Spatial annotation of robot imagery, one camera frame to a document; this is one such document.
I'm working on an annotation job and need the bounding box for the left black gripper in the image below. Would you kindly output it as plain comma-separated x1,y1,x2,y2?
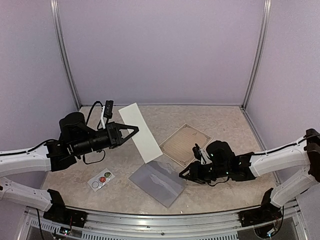
72,121,139,156

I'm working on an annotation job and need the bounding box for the right aluminium frame post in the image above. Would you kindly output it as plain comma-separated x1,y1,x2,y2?
241,0,272,112

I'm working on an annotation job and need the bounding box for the grey envelope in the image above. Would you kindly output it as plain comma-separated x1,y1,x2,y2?
129,160,186,208

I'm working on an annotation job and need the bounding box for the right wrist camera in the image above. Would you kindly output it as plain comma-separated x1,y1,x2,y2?
192,143,210,165

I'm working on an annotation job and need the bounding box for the aluminium frame post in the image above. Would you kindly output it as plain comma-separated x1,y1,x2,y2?
241,0,272,112
49,0,82,110

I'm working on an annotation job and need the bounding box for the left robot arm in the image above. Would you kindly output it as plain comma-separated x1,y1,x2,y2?
0,112,139,223

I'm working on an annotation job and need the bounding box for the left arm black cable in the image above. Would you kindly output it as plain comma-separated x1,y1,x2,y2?
82,100,107,165

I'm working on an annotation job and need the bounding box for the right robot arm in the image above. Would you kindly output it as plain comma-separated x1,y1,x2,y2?
179,128,320,222

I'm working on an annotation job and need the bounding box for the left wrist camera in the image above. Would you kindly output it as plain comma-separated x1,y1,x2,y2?
100,100,114,129

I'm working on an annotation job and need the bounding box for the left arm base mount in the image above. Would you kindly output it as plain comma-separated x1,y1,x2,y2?
43,189,88,228

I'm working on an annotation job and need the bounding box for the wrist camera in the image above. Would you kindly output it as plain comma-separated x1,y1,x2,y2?
100,100,114,129
192,143,210,165

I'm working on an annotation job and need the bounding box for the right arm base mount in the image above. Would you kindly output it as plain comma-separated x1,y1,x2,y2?
238,188,283,227

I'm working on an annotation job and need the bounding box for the sticker sheet with seals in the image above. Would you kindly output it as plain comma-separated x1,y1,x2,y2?
87,168,115,192

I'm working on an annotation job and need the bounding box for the beige letter paper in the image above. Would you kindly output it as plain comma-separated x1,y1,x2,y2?
159,123,213,168
118,103,163,164

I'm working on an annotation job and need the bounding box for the front aluminium rail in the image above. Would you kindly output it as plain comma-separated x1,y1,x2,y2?
24,207,301,240

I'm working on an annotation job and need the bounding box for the left aluminium frame post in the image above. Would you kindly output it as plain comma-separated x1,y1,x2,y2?
49,0,82,110

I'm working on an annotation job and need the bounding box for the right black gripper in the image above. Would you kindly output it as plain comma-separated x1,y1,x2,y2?
178,160,230,185

